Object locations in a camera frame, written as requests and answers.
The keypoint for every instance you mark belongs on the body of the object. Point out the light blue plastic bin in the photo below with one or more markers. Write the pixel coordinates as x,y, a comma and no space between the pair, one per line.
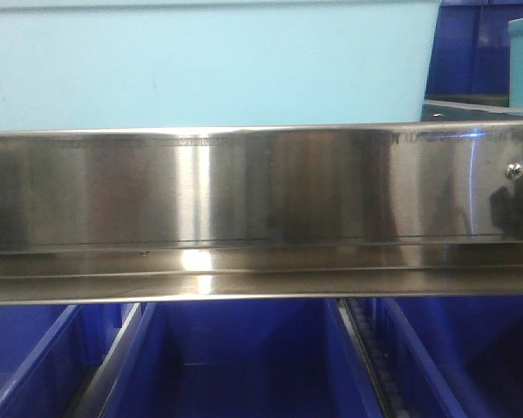
118,64

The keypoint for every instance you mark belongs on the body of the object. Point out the dark blue bin lower left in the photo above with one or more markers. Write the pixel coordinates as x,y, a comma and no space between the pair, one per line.
48,352

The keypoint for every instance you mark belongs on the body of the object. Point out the stainless steel shelf front rail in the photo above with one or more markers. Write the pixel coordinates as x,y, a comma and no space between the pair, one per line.
215,213

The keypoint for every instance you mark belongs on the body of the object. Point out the silver rail screw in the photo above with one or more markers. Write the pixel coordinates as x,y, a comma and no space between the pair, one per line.
514,171

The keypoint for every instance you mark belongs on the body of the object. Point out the dark blue bin upper right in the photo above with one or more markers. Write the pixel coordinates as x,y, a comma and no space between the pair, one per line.
478,50

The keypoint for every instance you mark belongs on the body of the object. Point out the metal divider rail left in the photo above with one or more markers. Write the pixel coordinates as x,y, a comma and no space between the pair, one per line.
109,352

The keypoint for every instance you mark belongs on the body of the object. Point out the dark blue bin lower right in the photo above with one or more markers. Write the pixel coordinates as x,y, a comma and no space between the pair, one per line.
453,356

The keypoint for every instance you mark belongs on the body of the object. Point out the dark blue bin lower centre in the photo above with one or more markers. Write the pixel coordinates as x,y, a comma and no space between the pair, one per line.
242,358

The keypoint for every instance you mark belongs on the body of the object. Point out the white roller track right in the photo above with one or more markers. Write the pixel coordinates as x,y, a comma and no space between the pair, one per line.
373,358

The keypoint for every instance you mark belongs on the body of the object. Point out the dark blue bin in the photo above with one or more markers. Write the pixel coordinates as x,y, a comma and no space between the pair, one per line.
453,356
242,358
478,50
48,352

